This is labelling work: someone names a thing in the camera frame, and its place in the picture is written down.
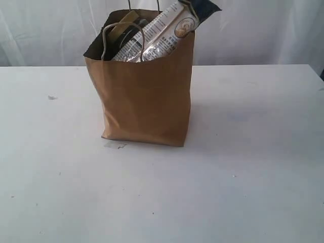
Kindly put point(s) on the clear tape scrap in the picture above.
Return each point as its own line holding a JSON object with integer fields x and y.
{"x": 115, "y": 145}

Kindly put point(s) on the clear jar yellow lid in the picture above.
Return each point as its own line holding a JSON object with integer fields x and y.
{"x": 117, "y": 36}

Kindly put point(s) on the dark blue noodle packet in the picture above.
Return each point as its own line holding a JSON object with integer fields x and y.
{"x": 161, "y": 36}

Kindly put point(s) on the brown paper shopping bag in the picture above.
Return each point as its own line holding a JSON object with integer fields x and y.
{"x": 144, "y": 102}

